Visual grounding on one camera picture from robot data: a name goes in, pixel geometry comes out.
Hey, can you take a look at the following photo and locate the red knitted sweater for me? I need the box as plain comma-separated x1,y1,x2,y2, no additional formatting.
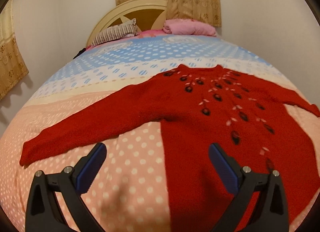
20,65,319,231

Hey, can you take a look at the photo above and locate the pink blue dotted bedsheet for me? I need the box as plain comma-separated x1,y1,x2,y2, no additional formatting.
1,34,319,231

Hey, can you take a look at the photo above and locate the beige curtain at left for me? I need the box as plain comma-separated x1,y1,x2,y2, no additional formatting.
0,0,29,100

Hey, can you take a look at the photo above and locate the black object beside bed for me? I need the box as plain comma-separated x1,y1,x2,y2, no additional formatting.
73,47,86,59

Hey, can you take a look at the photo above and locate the striped pillow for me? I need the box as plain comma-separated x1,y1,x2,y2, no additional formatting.
90,18,137,47

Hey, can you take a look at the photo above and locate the pink folded blanket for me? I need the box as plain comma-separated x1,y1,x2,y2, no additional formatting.
163,19,217,37

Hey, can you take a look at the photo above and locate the cream wooden headboard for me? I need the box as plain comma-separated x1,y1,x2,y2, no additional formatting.
87,0,167,45

